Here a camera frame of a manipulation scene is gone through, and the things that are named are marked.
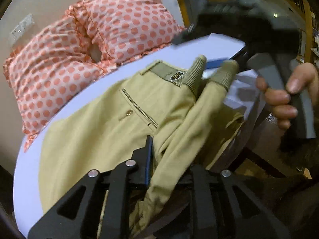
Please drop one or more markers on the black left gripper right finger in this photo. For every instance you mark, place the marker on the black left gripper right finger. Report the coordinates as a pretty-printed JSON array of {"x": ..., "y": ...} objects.
[{"x": 223, "y": 207}]

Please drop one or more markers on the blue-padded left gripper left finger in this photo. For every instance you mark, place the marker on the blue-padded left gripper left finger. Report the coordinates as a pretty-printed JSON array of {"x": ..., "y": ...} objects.
[{"x": 98, "y": 205}]

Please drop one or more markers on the khaki yellow pants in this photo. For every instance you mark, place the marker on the khaki yellow pants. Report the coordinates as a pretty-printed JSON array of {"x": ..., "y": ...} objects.
[{"x": 183, "y": 113}]

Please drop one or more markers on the person's right hand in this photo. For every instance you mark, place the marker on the person's right hand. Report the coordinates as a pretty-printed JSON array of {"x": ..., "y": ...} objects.
[{"x": 305, "y": 76}]

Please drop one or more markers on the white bed sheet mattress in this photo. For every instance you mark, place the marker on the white bed sheet mattress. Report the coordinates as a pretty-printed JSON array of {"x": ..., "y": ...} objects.
[{"x": 242, "y": 96}]

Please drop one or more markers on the orange polka dot pillow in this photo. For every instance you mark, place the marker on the orange polka dot pillow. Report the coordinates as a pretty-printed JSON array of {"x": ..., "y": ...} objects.
[{"x": 92, "y": 39}]

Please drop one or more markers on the white wall socket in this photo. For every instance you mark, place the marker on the white wall socket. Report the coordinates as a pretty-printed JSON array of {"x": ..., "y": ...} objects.
[{"x": 19, "y": 30}]

